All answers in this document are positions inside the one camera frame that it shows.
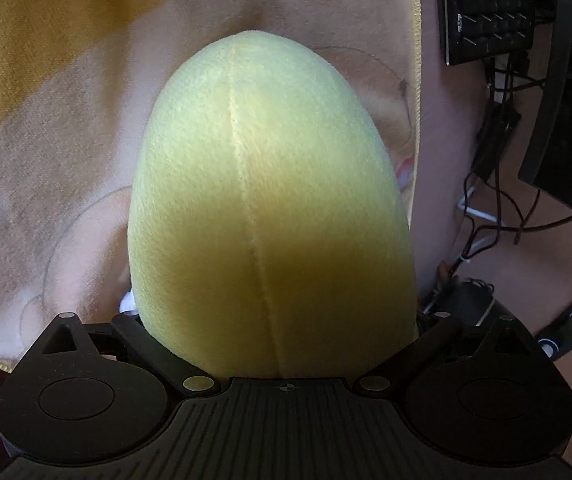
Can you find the small black box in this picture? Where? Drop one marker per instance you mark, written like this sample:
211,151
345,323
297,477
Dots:
468,305

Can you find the yellow plush toy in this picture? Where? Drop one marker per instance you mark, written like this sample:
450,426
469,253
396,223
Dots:
271,210

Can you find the black computer monitor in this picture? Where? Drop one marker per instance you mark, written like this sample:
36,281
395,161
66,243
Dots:
566,125

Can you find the yellow printed blanket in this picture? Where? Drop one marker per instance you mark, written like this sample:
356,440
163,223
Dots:
45,125

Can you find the black power adapter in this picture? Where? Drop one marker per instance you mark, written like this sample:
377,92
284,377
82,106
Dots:
498,140

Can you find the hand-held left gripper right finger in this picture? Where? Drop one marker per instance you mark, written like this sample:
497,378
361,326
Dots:
428,335

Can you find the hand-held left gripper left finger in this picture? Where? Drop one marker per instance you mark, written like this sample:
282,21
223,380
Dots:
151,335

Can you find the black keyboard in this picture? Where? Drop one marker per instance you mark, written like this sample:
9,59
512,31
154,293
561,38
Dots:
491,5

